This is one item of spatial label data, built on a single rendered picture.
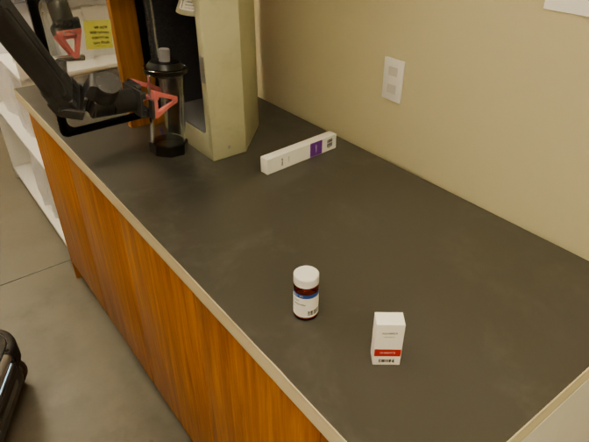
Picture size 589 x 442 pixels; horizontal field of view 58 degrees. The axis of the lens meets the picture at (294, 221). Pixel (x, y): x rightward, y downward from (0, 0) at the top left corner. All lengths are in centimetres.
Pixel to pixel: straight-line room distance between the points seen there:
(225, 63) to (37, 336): 152
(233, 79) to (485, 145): 67
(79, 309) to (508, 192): 190
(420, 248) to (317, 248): 22
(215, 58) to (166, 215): 43
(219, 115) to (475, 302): 84
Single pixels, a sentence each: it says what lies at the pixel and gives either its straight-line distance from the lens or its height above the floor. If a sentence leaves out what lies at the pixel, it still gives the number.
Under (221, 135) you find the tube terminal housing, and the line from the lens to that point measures 153.
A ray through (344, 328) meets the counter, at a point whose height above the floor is 94.
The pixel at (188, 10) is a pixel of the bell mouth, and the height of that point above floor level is 133.
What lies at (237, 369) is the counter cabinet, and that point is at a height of 75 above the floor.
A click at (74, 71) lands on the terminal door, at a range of 164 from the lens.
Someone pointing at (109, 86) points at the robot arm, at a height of 123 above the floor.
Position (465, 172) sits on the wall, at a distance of 143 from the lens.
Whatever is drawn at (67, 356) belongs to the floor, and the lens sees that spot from 239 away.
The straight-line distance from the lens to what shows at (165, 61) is 141.
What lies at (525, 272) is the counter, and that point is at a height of 94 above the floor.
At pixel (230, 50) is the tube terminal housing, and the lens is 147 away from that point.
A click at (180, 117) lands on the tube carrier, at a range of 143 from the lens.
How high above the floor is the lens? 163
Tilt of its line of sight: 33 degrees down
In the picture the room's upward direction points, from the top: straight up
